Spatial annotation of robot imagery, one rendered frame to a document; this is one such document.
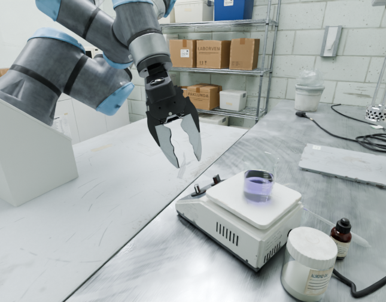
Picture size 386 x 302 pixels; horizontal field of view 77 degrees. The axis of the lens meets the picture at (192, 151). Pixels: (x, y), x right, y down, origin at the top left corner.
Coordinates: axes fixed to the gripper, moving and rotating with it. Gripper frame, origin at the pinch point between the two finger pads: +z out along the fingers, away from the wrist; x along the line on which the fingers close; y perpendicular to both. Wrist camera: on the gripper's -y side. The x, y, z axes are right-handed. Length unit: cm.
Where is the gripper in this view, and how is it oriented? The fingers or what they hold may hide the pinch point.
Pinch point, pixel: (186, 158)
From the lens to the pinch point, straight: 46.7
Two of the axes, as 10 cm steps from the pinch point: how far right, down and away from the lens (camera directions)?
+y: 0.3, -0.2, 10.0
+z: 3.3, 9.4, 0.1
